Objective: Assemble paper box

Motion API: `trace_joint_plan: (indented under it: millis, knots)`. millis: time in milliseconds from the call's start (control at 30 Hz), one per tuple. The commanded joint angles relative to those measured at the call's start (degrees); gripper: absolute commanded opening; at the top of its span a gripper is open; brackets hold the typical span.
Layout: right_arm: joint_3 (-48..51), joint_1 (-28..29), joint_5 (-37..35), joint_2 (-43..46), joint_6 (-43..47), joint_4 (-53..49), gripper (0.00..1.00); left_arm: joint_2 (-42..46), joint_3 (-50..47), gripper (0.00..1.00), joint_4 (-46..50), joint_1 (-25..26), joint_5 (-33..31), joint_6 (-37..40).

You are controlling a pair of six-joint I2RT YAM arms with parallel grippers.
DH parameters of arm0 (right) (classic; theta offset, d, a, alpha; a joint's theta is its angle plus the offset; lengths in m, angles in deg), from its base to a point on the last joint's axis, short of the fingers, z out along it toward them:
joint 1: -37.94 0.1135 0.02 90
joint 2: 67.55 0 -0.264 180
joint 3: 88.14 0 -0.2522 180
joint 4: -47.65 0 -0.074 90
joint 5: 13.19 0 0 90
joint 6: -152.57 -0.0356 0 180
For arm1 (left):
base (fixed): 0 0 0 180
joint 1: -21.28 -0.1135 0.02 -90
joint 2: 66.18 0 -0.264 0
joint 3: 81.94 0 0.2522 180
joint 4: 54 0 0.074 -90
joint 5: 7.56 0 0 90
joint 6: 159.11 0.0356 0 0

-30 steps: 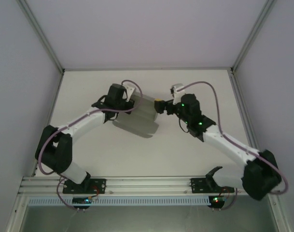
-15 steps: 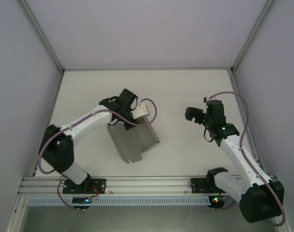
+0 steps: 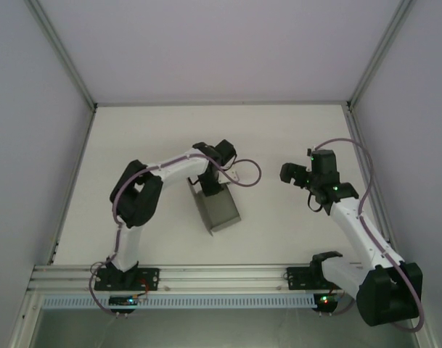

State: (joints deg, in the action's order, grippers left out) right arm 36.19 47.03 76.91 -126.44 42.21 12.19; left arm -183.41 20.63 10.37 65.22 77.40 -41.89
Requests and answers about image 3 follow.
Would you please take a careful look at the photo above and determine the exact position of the grey paper box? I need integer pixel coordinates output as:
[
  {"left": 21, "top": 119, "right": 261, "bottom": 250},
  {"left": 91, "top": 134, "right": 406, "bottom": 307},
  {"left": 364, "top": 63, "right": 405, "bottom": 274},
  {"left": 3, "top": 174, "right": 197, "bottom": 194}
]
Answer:
[{"left": 187, "top": 179, "right": 242, "bottom": 239}]

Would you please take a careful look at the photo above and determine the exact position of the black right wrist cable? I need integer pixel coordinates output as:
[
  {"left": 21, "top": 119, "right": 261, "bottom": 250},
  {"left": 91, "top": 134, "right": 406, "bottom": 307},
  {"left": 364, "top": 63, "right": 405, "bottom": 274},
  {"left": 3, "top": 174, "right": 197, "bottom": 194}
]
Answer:
[{"left": 306, "top": 193, "right": 329, "bottom": 215}]

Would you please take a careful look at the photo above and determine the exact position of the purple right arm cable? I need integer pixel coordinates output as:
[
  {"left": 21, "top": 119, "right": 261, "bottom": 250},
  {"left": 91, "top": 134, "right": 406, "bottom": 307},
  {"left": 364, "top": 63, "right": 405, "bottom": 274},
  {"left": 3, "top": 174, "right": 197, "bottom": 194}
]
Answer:
[{"left": 313, "top": 137, "right": 425, "bottom": 333}]

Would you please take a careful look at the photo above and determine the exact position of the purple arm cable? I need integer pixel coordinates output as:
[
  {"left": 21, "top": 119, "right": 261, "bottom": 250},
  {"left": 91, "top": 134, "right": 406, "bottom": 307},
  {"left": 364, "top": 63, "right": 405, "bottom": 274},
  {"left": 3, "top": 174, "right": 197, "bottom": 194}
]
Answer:
[
  {"left": 313, "top": 137, "right": 425, "bottom": 333},
  {"left": 88, "top": 154, "right": 262, "bottom": 317}
]

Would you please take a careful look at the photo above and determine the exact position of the aluminium table side rail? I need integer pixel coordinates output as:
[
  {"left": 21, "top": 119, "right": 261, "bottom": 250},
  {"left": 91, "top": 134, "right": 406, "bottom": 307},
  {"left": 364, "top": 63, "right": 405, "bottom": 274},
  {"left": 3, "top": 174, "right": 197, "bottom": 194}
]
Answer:
[
  {"left": 345, "top": 104, "right": 401, "bottom": 264},
  {"left": 44, "top": 107, "right": 98, "bottom": 268}
]

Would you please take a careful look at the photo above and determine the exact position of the aluminium front mounting rail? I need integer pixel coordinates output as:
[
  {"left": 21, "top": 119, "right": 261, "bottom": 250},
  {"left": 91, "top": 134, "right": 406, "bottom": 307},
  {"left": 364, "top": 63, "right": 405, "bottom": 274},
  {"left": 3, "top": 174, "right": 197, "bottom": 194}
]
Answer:
[{"left": 28, "top": 263, "right": 356, "bottom": 291}]

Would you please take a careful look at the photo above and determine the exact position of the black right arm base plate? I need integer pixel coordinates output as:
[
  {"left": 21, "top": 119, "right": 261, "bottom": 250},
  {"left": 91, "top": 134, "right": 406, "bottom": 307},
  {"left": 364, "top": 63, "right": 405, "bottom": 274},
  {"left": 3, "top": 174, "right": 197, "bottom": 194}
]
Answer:
[{"left": 286, "top": 266, "right": 318, "bottom": 291}]

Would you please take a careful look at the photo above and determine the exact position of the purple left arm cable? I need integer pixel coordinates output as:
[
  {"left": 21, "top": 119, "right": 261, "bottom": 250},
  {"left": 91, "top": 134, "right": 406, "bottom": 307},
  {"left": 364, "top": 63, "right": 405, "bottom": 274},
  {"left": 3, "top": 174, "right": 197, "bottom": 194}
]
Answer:
[{"left": 88, "top": 154, "right": 262, "bottom": 317}]

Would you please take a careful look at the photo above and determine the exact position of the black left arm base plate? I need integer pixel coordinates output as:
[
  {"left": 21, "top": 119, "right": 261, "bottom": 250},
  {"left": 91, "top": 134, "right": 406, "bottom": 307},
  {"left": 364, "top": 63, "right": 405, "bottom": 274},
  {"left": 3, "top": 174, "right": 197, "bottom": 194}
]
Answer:
[{"left": 94, "top": 266, "right": 160, "bottom": 291}]

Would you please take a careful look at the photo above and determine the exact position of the slotted light blue cable duct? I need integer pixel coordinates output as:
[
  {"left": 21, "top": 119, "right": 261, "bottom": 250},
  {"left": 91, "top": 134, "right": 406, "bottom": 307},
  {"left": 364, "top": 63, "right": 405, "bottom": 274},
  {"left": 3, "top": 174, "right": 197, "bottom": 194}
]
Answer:
[{"left": 42, "top": 294, "right": 316, "bottom": 310}]

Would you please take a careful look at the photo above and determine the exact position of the aluminium upright frame post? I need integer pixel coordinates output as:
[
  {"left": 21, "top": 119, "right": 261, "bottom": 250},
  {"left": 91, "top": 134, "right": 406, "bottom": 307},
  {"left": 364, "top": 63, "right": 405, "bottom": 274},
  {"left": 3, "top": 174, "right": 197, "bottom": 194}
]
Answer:
[
  {"left": 24, "top": 0, "right": 99, "bottom": 112},
  {"left": 345, "top": 0, "right": 418, "bottom": 109}
]

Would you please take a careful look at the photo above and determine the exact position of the aluminium lower frame leg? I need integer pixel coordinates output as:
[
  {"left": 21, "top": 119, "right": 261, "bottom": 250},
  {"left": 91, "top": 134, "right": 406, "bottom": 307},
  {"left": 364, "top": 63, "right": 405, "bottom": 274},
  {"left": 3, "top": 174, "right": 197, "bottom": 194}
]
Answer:
[
  {"left": 8, "top": 292, "right": 44, "bottom": 348},
  {"left": 414, "top": 324, "right": 441, "bottom": 348}
]

